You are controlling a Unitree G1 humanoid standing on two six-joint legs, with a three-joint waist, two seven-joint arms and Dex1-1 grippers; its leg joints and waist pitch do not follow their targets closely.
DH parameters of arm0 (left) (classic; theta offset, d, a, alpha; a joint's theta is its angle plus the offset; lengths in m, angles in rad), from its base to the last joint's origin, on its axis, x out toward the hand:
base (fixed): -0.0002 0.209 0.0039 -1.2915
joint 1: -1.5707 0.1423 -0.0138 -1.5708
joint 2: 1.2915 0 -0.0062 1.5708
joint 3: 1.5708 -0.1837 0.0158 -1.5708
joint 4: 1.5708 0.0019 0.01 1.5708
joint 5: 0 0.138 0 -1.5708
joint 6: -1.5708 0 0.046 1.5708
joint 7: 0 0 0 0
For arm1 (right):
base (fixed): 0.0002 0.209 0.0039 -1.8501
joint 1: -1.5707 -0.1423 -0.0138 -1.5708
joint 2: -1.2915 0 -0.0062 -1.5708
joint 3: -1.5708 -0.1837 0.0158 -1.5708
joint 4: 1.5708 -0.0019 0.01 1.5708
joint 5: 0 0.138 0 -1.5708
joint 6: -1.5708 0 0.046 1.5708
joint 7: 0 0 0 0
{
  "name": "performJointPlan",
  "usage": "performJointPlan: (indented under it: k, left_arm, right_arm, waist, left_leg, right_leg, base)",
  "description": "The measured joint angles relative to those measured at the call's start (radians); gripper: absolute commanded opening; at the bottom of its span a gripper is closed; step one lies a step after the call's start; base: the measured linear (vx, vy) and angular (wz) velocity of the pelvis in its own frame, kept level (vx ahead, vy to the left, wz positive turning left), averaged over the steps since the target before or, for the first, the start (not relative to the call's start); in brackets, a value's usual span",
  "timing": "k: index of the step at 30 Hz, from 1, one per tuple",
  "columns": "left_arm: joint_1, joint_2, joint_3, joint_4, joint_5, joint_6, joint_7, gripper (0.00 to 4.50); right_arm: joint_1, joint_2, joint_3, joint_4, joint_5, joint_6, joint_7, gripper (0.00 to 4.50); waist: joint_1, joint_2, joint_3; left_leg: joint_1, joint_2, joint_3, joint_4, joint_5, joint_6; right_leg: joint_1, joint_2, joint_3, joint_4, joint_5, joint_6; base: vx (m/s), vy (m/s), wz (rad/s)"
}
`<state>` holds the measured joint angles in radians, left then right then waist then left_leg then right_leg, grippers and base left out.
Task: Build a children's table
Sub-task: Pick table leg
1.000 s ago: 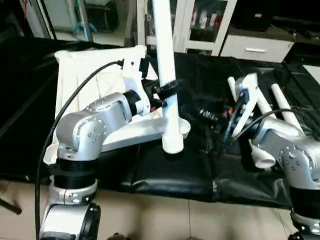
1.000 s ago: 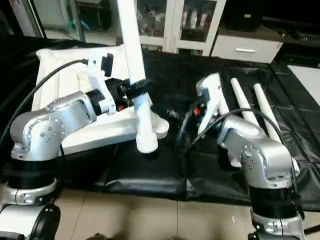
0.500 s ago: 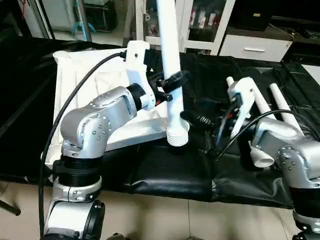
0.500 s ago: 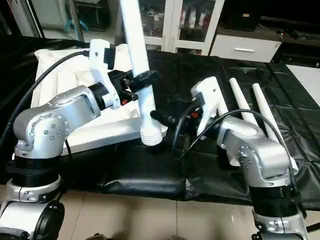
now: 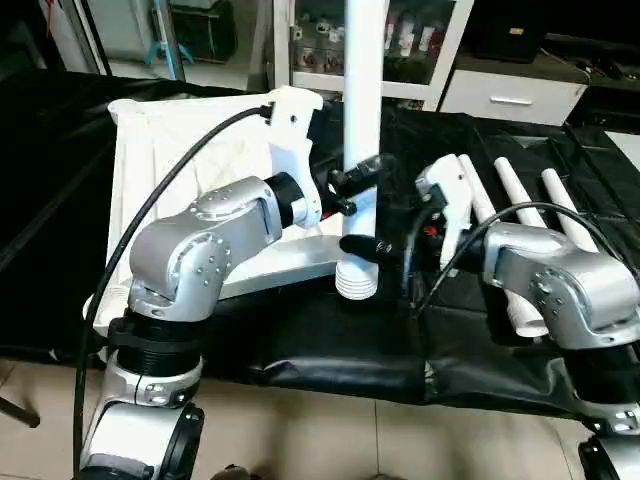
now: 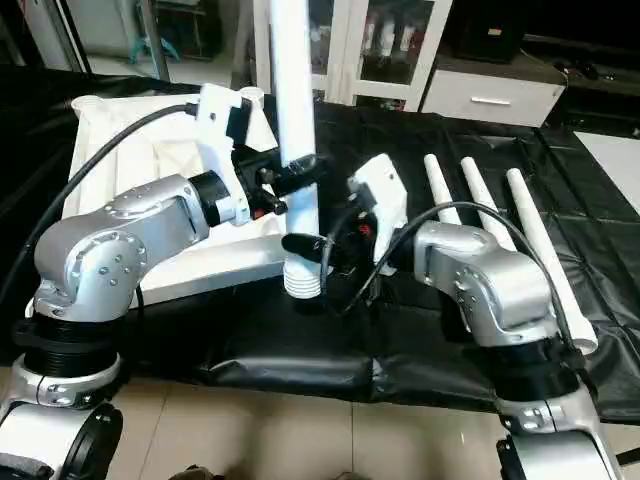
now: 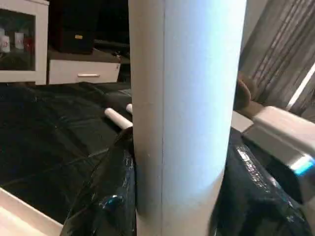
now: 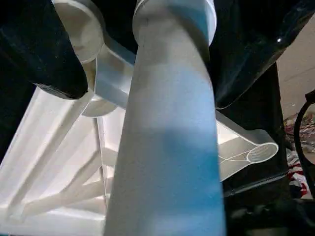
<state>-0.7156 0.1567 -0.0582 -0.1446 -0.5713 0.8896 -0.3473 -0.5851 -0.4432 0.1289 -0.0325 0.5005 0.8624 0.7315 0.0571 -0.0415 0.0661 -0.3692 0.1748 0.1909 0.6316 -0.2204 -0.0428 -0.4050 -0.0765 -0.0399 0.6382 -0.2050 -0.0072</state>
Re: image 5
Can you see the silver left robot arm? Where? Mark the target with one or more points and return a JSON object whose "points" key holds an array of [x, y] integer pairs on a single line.
{"points": [[170, 250]]}

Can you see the white drawer cabinet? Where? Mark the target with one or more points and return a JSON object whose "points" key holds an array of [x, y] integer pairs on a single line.
{"points": [[515, 100]]}

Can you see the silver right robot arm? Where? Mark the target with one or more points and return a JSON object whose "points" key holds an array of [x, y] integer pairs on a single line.
{"points": [[575, 280]]}

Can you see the white plastic table leg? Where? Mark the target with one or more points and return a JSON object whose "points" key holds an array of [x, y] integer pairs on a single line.
{"points": [[570, 210], [362, 100], [477, 185], [520, 195]]}

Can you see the grey pole stand blue brackets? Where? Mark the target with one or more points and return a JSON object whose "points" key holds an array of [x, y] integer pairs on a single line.
{"points": [[167, 50]]}

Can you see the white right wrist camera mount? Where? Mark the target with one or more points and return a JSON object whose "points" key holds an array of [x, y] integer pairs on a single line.
{"points": [[450, 200]]}

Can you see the white plastic table top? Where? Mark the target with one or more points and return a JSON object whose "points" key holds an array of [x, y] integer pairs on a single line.
{"points": [[150, 165]]}

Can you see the white flat board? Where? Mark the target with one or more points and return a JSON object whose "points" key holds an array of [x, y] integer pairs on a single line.
{"points": [[625, 150]]}

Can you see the black work mat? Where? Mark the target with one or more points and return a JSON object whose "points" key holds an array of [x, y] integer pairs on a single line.
{"points": [[300, 340]]}

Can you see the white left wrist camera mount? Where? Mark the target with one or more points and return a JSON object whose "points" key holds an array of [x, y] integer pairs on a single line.
{"points": [[292, 125]]}

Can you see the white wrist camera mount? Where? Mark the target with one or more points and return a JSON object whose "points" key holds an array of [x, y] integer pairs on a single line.
{"points": [[450, 200], [292, 125]]}

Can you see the white glass door cabinet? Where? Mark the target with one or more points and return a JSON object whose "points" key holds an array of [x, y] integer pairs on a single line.
{"points": [[315, 80]]}

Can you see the black storage unit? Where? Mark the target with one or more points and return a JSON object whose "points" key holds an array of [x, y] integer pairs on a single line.
{"points": [[205, 30]]}

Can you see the black metal table frame leg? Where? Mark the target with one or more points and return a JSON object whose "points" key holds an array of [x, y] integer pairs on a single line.
{"points": [[17, 410]]}

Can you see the black low desk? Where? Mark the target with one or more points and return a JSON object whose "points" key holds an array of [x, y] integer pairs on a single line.
{"points": [[600, 65]]}

